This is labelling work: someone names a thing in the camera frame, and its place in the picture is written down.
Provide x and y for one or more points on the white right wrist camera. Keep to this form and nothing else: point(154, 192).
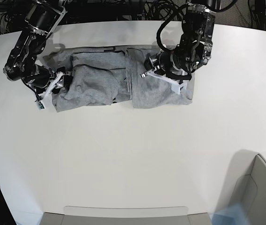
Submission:
point(56, 83)

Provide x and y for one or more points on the grey plastic bin bottom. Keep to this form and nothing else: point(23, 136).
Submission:
point(125, 216)

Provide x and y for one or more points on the grey plastic bin right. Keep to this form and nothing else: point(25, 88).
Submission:
point(248, 201)

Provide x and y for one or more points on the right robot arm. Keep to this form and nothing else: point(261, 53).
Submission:
point(41, 21)

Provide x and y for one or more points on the grey plastic bin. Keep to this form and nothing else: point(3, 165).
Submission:
point(125, 216)
point(248, 201)

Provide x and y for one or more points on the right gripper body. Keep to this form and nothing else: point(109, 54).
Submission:
point(42, 78)

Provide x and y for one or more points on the grey T-shirt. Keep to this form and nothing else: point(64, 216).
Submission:
point(107, 75)

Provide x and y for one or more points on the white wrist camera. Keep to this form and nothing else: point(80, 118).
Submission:
point(175, 86)
point(56, 83)

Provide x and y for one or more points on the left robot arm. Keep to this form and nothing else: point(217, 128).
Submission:
point(195, 45)

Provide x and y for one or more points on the blue translucent object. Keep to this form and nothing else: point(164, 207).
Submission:
point(229, 214)

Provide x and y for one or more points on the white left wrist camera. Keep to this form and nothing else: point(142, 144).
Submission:
point(175, 86)

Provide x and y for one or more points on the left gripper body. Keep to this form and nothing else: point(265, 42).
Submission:
point(159, 65)

